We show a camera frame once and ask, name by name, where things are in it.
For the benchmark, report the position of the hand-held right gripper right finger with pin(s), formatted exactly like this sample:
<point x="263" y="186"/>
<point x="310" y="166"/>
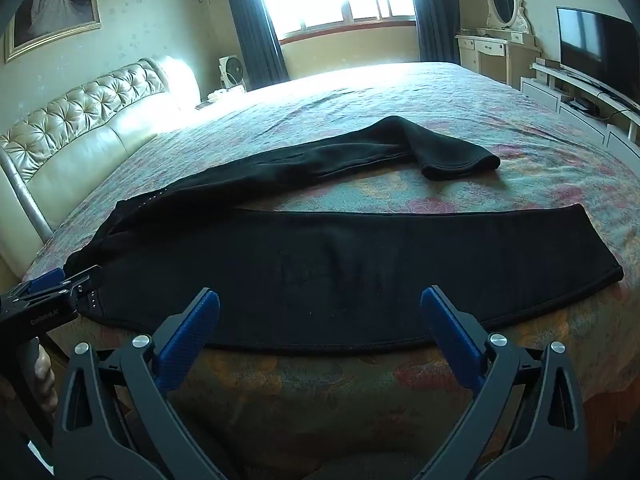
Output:
<point x="450" y="330"/>

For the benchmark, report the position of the white box fan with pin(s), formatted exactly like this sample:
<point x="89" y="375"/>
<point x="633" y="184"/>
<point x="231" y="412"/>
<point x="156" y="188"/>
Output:
<point x="232" y="72"/>

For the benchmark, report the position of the white dressing table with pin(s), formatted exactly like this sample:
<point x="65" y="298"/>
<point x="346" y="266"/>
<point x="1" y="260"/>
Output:
<point x="490" y="47"/>

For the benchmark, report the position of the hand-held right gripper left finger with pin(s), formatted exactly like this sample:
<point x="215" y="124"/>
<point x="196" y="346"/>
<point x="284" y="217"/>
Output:
<point x="192" y="330"/>

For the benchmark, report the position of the black set-top box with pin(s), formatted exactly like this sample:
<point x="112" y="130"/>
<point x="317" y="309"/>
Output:
<point x="582" y="106"/>

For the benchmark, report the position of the cream tufted headboard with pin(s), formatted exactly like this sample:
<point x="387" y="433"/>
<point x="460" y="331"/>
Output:
<point x="85" y="130"/>

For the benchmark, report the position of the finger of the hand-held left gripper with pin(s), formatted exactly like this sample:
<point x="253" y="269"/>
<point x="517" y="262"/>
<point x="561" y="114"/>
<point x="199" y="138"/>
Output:
<point x="47" y="280"/>
<point x="85" y="282"/>

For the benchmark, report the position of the framed wall picture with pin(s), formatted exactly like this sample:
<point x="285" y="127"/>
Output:
<point x="55" y="5"/>

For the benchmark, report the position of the black pants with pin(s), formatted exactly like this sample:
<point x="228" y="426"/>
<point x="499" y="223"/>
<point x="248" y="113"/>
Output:
<point x="350" y="260"/>

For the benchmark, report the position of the small white object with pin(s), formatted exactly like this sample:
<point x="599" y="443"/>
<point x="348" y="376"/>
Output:
<point x="222" y="94"/>

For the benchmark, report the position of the bed with floral cover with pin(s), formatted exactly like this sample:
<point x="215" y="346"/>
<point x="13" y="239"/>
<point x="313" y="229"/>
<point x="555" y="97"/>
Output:
<point x="350" y="95"/>

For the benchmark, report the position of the black flat television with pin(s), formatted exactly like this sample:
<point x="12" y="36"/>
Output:
<point x="595" y="45"/>

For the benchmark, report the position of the person's left hand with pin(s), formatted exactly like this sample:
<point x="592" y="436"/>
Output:
<point x="46" y="380"/>

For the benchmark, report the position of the white television stand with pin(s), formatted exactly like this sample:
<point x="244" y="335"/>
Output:
<point x="560" y="90"/>

